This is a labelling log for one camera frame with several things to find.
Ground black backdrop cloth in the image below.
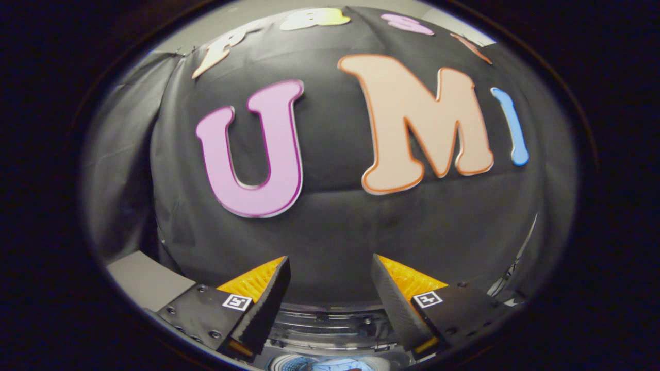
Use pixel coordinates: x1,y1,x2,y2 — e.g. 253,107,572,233
82,6,578,310

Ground black floor cables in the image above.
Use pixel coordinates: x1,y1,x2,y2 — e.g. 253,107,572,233
487,258,521,299

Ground grey cabinet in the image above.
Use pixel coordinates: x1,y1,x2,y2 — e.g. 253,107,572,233
106,251,197,313

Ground thin white stand pole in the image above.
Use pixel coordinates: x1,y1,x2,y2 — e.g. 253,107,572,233
508,213,538,289

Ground grey washing machine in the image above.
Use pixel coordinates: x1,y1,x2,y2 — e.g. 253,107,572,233
253,303,413,371

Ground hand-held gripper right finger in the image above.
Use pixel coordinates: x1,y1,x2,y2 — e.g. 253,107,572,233
370,254,508,355

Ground dark washing machine lid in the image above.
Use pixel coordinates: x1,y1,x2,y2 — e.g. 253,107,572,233
272,304,399,352

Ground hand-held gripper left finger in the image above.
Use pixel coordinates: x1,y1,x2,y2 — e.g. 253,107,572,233
155,256,292,361

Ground light blue shirt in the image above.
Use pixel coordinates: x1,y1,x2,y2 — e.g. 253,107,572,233
304,358,378,371

